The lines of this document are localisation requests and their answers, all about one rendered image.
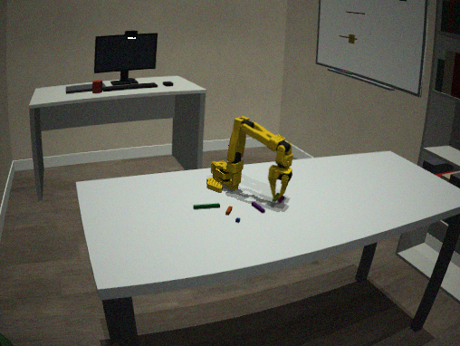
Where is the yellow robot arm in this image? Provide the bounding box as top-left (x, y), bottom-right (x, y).
top-left (206, 116), bottom-right (293, 193)

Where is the purple rod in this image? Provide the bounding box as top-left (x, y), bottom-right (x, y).
top-left (251, 202), bottom-right (265, 213)

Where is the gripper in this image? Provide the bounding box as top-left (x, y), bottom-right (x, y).
top-left (268, 165), bottom-right (292, 199)

